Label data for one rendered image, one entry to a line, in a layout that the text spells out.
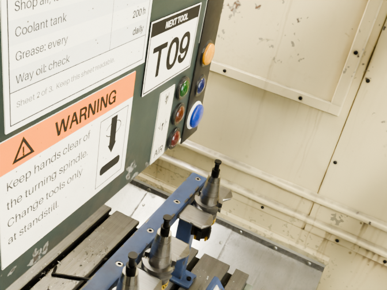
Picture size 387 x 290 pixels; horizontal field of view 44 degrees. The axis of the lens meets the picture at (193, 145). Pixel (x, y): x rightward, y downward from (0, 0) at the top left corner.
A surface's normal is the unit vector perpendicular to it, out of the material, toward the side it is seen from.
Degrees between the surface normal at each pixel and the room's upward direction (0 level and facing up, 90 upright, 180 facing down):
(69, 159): 90
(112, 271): 0
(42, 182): 90
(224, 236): 26
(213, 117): 90
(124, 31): 90
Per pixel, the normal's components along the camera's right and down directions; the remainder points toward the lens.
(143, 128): 0.88, 0.37
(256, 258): -0.02, -0.60
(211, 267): 0.18, -0.83
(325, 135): -0.43, 0.41
